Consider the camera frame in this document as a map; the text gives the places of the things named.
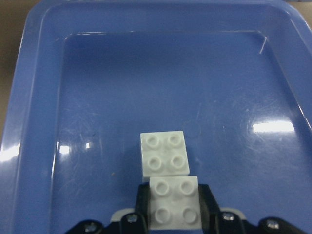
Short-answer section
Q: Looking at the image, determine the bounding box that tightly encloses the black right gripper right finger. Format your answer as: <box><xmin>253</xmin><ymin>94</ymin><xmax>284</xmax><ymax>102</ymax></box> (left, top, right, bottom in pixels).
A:
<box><xmin>198</xmin><ymin>184</ymin><xmax>304</xmax><ymax>234</ymax></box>

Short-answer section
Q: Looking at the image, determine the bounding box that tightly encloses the white building block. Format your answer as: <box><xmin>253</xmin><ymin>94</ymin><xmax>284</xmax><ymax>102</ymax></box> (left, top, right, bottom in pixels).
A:
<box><xmin>149</xmin><ymin>175</ymin><xmax>202</xmax><ymax>231</ymax></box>
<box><xmin>140</xmin><ymin>131</ymin><xmax>190</xmax><ymax>182</ymax></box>

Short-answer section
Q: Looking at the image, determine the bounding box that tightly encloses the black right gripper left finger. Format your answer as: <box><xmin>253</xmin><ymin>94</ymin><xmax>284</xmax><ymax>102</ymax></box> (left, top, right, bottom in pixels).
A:
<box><xmin>66</xmin><ymin>183</ymin><xmax>150</xmax><ymax>234</ymax></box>

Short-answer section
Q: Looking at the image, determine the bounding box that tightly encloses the blue plastic tray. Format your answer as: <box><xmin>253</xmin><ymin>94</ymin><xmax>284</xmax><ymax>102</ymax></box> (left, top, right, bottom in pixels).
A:
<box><xmin>0</xmin><ymin>0</ymin><xmax>312</xmax><ymax>234</ymax></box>

